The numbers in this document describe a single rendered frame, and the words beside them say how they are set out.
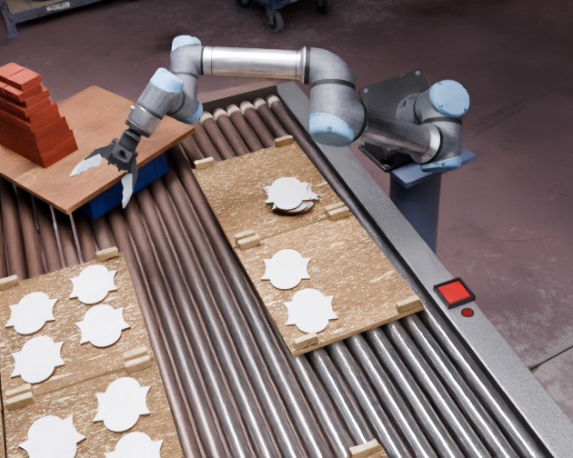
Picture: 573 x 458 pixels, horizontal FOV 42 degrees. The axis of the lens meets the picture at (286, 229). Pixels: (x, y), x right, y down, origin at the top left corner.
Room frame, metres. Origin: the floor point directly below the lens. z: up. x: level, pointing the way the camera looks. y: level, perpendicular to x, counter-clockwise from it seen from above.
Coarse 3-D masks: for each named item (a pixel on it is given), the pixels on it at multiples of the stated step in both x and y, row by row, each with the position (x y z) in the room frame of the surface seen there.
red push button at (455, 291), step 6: (456, 282) 1.33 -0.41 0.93; (438, 288) 1.32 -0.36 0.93; (444, 288) 1.31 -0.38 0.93; (450, 288) 1.31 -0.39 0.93; (456, 288) 1.31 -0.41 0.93; (462, 288) 1.31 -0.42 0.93; (444, 294) 1.29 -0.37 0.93; (450, 294) 1.29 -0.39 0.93; (456, 294) 1.29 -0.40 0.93; (462, 294) 1.29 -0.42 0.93; (468, 294) 1.28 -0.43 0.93; (450, 300) 1.27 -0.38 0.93; (456, 300) 1.27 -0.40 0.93
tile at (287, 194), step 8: (280, 184) 1.75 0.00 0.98; (288, 184) 1.74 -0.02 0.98; (296, 184) 1.74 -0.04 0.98; (304, 184) 1.74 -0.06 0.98; (272, 192) 1.72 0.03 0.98; (280, 192) 1.71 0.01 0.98; (288, 192) 1.71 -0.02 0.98; (296, 192) 1.71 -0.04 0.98; (304, 192) 1.70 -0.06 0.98; (272, 200) 1.68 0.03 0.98; (280, 200) 1.68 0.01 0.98; (288, 200) 1.67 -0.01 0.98; (296, 200) 1.67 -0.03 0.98; (304, 200) 1.67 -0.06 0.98; (280, 208) 1.64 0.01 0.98; (288, 208) 1.63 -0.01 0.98; (296, 208) 1.64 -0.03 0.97
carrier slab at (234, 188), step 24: (216, 168) 1.92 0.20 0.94; (240, 168) 1.91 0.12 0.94; (264, 168) 1.90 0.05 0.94; (288, 168) 1.89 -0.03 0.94; (312, 168) 1.87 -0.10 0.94; (216, 192) 1.80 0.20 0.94; (240, 192) 1.79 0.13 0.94; (264, 192) 1.78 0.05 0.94; (312, 192) 1.75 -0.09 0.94; (216, 216) 1.68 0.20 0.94; (240, 216) 1.67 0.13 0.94; (264, 216) 1.66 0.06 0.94; (288, 216) 1.65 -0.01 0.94; (312, 216) 1.64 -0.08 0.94
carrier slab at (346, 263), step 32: (320, 224) 1.60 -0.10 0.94; (352, 224) 1.59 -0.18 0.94; (256, 256) 1.49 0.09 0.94; (320, 256) 1.47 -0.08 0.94; (352, 256) 1.46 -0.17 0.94; (384, 256) 1.45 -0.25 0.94; (256, 288) 1.37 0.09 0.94; (320, 288) 1.35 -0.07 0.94; (352, 288) 1.34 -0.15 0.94; (384, 288) 1.33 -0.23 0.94; (352, 320) 1.23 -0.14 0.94; (384, 320) 1.22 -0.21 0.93
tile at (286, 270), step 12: (288, 252) 1.49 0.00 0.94; (276, 264) 1.45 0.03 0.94; (288, 264) 1.44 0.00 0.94; (300, 264) 1.44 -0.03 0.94; (264, 276) 1.41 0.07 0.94; (276, 276) 1.40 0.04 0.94; (288, 276) 1.40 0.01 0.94; (300, 276) 1.39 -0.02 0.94; (276, 288) 1.36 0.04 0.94; (288, 288) 1.36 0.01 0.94
